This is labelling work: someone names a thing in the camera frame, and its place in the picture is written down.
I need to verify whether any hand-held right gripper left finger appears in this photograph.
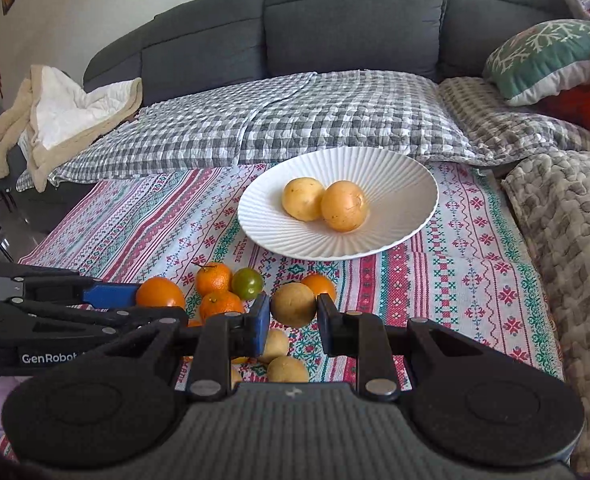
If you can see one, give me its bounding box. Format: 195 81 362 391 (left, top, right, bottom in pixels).
100 293 272 403

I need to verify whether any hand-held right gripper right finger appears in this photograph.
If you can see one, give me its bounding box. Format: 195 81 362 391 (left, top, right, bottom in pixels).
316 293 482 403

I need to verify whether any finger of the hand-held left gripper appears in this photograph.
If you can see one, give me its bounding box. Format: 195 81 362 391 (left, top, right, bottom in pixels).
0 297 190 349
0 261 142 308

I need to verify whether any brown longan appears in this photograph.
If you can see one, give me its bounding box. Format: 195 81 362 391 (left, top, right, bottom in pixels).
266 356 310 384
257 329 291 365
271 282 318 328

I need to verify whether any bumpy orange mandarin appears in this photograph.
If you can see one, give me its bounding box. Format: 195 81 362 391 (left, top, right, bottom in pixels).
198 291 246 322

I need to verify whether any smooth orange tangerine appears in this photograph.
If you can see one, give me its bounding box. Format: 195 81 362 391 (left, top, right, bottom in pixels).
135 276 187 311
300 273 337 306

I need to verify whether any white ribbed plate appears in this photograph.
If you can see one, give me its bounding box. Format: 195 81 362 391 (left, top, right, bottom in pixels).
237 147 440 262

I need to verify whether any mandarin with stem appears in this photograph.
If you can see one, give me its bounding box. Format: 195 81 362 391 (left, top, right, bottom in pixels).
191 261 233 297

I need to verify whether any pale orange grapefruit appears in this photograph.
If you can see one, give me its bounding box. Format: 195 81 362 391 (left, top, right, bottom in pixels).
321 180 369 233

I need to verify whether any red green patterned tablecloth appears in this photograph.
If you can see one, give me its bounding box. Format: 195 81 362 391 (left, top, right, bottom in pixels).
0 160 566 461

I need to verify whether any beige fleece blanket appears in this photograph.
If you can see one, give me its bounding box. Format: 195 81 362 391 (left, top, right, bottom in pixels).
0 64 143 193

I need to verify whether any grey checked blanket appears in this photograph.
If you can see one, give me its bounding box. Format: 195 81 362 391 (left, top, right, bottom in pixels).
15 71 476 193

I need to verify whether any beige patterned quilt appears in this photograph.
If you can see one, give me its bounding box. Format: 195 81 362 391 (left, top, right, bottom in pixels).
502 150 590 473

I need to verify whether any brown checked cloth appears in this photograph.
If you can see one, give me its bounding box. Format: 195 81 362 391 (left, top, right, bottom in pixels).
437 76 590 167

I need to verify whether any grey fabric sofa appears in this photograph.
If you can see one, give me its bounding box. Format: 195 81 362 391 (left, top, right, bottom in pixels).
82 0 576 111

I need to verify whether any red cushion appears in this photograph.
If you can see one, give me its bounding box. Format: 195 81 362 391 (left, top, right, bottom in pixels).
540 82 590 141

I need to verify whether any green snowflake pillow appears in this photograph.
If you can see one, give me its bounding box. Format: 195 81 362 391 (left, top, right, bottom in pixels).
484 19 590 107

